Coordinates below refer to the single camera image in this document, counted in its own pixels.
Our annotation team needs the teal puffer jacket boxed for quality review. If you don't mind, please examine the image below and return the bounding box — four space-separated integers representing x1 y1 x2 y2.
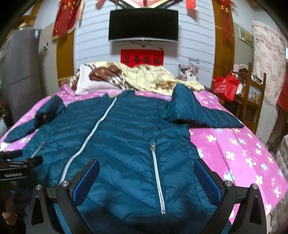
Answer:
5 84 242 233

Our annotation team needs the pink floral bed sheet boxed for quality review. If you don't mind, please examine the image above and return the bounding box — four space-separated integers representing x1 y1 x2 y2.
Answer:
1 87 287 213

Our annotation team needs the wooden shelf rack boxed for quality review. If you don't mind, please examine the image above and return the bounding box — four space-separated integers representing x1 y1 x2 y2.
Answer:
233 62 267 134

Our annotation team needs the white pillow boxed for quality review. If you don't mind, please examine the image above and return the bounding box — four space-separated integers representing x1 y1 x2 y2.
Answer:
75 64 119 95

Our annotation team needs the grey refrigerator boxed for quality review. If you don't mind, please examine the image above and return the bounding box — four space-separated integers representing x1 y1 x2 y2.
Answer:
1 27 43 122

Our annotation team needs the red hanging garment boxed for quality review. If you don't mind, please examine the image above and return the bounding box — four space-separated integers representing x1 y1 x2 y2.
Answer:
277 74 288 112

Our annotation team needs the red shopping bag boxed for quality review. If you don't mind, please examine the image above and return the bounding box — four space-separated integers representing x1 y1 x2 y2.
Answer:
212 72 239 102

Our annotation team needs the yellow brown floral quilt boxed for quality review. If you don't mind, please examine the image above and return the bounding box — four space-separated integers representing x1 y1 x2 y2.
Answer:
67 61 204 96

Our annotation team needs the red calligraphy banner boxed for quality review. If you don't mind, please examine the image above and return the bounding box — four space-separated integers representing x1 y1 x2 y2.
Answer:
121 49 164 68

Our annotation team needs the red hanging decoration left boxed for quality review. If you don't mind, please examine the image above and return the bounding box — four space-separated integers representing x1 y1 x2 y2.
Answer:
52 0 85 40

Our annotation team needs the floral pink curtain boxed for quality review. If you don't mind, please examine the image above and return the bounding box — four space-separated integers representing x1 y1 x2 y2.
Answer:
252 21 286 102

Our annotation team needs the red hanging knot right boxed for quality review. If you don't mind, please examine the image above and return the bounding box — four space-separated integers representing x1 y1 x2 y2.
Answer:
216 0 237 45

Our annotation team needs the wall picture poster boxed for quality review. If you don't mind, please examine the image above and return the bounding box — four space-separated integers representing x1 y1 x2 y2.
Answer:
178 64 198 81

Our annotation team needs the black wall television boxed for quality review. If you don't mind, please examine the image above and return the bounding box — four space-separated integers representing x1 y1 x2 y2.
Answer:
108 8 179 42

